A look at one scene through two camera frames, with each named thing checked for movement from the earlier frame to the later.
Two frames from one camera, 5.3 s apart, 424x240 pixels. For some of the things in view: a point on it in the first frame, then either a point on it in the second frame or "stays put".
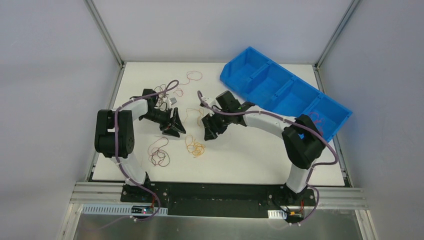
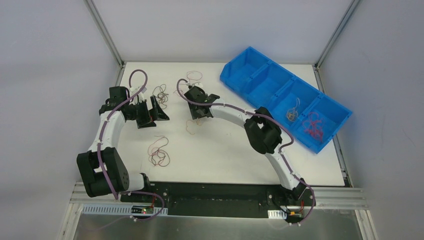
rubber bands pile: (162, 103) stays put
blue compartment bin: (261, 81) stays put
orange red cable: (319, 122) stays put
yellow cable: (197, 149) -> (292, 113)
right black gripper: (218, 122) -> (197, 109)
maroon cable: (157, 156) stays put
